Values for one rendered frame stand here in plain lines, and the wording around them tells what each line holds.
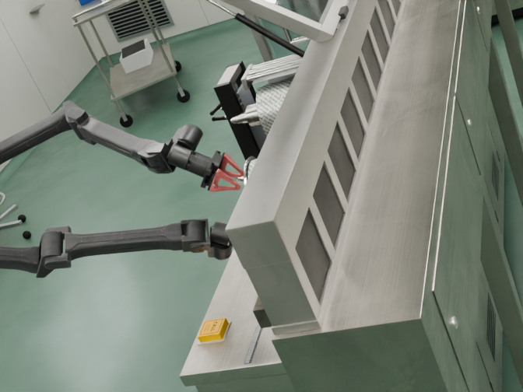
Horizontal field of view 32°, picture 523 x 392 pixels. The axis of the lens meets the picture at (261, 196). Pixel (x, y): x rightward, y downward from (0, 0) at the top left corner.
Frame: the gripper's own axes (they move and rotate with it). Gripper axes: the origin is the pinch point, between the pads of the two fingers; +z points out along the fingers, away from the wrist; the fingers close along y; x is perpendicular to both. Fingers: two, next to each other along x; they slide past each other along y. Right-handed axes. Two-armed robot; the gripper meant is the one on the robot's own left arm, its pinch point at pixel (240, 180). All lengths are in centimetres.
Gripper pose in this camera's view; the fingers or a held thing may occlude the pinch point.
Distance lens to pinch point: 240.7
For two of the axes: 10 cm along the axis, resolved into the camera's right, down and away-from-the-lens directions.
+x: 3.1, -7.5, -5.9
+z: 9.3, 3.8, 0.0
